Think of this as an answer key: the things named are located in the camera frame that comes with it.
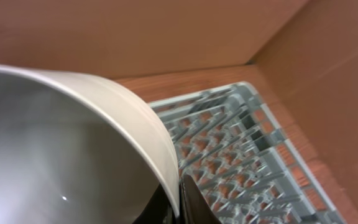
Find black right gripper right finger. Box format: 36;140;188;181
179;174;221;224

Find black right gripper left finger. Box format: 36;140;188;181
133;184;171;224

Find grey metal bowl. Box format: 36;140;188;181
0;65;180;223

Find grey plastic dish rack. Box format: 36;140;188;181
150;82;344;223

